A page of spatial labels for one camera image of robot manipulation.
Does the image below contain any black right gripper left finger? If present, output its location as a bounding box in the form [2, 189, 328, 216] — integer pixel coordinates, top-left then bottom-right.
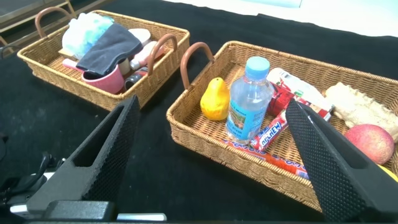
[25, 95, 141, 220]

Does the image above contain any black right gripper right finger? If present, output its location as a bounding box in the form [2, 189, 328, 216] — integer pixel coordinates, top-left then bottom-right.
[285, 98, 398, 223]

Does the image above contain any clear water bottle blue cap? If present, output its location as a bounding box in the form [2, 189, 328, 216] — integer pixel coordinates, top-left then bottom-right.
[224, 55, 275, 146]

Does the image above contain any grey towel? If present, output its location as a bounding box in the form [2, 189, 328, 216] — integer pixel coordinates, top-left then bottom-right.
[75, 22, 144, 77]

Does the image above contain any yellow pear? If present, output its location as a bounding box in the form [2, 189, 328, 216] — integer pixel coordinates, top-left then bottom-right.
[199, 77, 231, 122]

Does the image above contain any light blue bath loofah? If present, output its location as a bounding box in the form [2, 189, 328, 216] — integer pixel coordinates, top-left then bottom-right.
[61, 12, 116, 60]

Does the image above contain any wicker basket with food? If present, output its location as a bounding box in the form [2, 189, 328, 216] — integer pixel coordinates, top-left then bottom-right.
[165, 40, 398, 213]

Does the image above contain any wicker basket with household items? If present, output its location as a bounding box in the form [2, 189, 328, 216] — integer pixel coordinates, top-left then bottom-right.
[17, 6, 191, 112]

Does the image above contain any red apple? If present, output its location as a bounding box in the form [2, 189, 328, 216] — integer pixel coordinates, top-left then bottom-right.
[344, 123, 396, 166]

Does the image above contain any yellow lemon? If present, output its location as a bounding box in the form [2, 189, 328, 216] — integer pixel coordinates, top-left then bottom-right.
[377, 164, 398, 184]

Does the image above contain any thin orange sausage stick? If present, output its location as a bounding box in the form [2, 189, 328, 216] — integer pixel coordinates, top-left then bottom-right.
[223, 139, 312, 182]

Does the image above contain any beige bread loaf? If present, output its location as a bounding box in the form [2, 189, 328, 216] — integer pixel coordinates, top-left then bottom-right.
[324, 81, 398, 143]

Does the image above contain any red sausage stick pack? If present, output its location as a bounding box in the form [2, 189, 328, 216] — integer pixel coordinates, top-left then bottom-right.
[249, 104, 332, 152]

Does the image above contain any pink mug dark inside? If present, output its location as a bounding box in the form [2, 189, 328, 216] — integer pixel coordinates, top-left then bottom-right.
[81, 63, 126, 95]

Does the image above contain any white snack packet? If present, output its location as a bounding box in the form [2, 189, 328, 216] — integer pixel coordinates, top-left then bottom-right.
[266, 67, 335, 113]

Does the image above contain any small beige cup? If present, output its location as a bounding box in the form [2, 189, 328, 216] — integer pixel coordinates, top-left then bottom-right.
[118, 57, 132, 77]

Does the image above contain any white round lid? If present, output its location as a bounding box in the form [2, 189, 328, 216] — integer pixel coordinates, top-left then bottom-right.
[127, 27, 152, 45]

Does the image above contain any yellow wooden rack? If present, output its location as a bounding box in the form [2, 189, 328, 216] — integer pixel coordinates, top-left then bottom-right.
[0, 0, 78, 54]

